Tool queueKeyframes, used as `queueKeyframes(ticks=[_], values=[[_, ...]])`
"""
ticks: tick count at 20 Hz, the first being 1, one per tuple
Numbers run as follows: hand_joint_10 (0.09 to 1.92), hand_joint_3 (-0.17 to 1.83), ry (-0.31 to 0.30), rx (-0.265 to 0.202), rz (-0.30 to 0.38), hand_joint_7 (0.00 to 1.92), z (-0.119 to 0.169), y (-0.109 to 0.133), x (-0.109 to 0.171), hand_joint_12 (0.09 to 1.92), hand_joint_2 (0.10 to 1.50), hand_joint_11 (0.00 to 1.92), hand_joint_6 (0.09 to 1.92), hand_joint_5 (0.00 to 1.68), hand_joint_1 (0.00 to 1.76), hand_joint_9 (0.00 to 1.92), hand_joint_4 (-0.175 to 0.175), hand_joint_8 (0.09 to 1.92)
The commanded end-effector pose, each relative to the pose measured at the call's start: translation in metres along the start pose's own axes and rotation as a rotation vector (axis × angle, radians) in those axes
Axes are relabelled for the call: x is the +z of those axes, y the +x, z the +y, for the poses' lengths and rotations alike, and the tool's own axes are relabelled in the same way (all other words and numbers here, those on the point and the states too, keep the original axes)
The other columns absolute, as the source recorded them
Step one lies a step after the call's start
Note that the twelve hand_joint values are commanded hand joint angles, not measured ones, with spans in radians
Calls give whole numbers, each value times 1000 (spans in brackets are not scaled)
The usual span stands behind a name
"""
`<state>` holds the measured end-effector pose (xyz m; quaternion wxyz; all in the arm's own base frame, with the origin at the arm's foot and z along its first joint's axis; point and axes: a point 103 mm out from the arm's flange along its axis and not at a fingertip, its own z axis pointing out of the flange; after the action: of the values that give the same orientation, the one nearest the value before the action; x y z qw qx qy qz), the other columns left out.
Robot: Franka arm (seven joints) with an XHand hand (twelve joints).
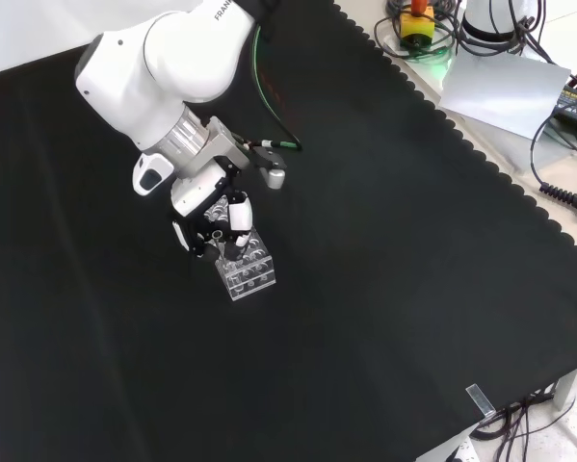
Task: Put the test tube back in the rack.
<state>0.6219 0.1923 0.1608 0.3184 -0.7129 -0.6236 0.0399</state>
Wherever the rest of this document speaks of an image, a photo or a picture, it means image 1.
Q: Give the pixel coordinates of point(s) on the pale board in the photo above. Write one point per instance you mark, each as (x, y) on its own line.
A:
(502, 91)

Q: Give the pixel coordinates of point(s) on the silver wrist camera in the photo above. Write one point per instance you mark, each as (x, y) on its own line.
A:
(274, 178)

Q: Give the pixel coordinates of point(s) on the yellow stop button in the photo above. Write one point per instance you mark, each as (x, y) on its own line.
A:
(417, 26)

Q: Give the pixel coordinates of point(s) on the black bench cloth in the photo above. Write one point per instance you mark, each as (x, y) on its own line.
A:
(365, 269)

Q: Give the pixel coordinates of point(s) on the clear glass test tube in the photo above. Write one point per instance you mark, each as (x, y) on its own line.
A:
(220, 246)

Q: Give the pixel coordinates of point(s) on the clear plastic test tube rack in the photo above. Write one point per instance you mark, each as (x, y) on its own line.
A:
(249, 279)

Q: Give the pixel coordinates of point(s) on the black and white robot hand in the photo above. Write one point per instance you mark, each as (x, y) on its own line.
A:
(196, 192)

